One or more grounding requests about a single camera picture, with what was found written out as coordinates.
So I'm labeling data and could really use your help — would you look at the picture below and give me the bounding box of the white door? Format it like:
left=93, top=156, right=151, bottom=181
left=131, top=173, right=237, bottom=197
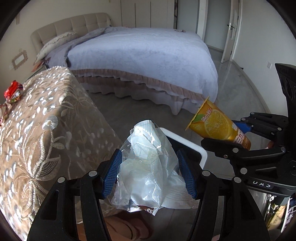
left=221, top=0, right=241, bottom=63

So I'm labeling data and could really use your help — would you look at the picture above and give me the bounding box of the framed wall switch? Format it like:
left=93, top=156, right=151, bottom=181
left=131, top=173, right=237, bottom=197
left=11, top=50, right=28, bottom=70

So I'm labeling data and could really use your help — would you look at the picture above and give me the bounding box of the bed with lavender quilt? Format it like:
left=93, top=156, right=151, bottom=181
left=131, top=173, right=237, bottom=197
left=46, top=27, right=218, bottom=114

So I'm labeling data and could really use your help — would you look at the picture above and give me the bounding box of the embroidered beige tablecloth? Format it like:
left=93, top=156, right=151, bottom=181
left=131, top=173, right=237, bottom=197
left=1, top=67, right=122, bottom=240

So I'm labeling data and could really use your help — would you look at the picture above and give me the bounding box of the beige frilled pillow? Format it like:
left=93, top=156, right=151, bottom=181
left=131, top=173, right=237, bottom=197
left=34, top=31, right=78, bottom=64

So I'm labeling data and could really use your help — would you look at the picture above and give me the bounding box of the white wardrobe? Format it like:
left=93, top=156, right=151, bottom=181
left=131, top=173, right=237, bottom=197
left=120, top=0, right=175, bottom=29

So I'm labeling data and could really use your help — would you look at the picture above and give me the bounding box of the clear plastic bag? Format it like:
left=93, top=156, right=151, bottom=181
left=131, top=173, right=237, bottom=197
left=111, top=120, right=198, bottom=215

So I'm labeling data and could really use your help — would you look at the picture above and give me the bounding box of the beige tufted headboard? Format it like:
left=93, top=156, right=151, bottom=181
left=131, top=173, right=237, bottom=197
left=31, top=13, right=113, bottom=53

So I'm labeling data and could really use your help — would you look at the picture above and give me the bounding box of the white square trash bin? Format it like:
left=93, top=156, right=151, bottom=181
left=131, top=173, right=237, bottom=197
left=160, top=127, right=208, bottom=169

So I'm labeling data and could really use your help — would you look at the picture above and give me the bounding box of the red instant noodle bag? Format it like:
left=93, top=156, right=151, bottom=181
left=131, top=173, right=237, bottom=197
left=4, top=80, right=23, bottom=103

